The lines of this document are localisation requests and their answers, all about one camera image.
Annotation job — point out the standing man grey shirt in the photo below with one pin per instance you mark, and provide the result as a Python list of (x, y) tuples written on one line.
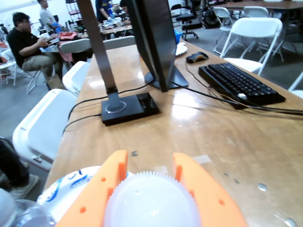
[(46, 19)]

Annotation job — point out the clear tape strip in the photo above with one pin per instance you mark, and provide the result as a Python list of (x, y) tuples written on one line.
[(201, 159), (161, 169)]

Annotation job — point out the cluttered work table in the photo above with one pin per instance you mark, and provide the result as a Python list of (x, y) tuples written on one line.
[(111, 29)]

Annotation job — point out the black round fan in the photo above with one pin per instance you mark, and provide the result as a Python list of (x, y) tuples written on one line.
[(211, 20)]

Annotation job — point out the vitaminwater bottle white cap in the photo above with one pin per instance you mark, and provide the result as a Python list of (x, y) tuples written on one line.
[(28, 215)]

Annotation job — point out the paper plate blue swirl pattern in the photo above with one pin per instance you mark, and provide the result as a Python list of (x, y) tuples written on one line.
[(66, 189)]

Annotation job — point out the red bag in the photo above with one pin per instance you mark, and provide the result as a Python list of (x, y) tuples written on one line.
[(67, 35)]

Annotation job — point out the small black tape piece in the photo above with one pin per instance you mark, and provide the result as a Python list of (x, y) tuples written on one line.
[(134, 154)]

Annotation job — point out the black computer monitor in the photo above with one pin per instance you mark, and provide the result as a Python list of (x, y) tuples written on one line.
[(154, 35)]

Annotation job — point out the black and grey mouse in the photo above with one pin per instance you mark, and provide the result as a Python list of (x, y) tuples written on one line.
[(196, 57)]

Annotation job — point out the white plate with napkins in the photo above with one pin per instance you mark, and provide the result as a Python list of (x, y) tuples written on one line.
[(181, 49)]

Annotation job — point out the round metal disc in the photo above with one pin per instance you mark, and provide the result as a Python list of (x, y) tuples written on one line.
[(262, 187), (290, 222)]

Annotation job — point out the seated man black shirt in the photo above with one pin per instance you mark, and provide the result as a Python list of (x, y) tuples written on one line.
[(21, 42)]

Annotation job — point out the person with dark hair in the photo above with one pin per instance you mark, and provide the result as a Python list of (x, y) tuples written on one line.
[(124, 4)]

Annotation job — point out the black keyboard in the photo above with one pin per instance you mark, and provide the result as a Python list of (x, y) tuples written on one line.
[(236, 80)]

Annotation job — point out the black office chair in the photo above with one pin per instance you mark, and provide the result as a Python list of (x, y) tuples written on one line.
[(187, 17)]

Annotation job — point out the clear water bottle ribbed cap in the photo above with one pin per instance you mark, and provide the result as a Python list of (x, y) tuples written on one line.
[(151, 203)]

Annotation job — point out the person in navy shirt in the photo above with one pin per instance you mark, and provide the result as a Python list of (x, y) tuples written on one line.
[(103, 9)]

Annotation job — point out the brown folding table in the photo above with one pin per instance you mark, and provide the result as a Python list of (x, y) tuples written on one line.
[(260, 4)]

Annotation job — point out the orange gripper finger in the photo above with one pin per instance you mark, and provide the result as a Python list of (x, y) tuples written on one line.
[(94, 196), (213, 205)]

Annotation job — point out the blue plastic bin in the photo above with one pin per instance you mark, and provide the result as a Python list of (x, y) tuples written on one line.
[(178, 36)]

